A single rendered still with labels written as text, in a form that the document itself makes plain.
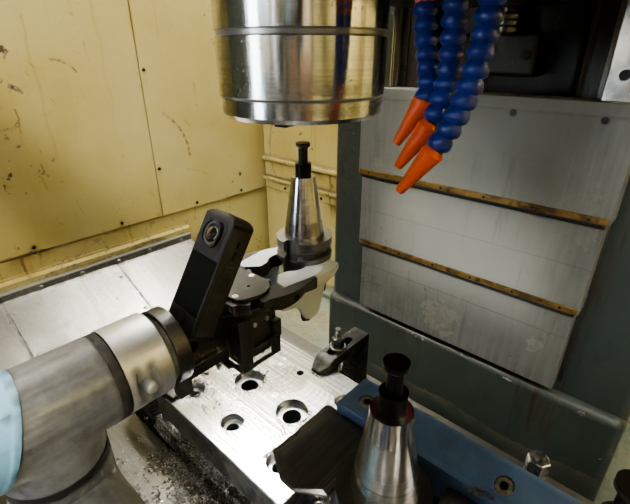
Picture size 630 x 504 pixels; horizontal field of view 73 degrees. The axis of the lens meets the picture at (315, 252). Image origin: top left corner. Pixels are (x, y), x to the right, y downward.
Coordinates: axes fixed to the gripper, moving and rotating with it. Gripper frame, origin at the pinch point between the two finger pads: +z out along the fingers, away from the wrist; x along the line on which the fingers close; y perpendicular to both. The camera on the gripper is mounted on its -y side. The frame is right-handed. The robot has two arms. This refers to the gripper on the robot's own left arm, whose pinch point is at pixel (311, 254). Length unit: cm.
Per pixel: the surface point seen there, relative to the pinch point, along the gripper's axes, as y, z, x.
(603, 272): 12, 46, 24
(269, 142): 12, 81, -97
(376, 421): -3.0, -17.9, 21.6
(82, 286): 43, 2, -96
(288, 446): 4.6, -18.1, 14.4
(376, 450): -1.1, -18.2, 21.9
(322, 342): 68, 55, -47
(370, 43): -22.3, -1.1, 7.9
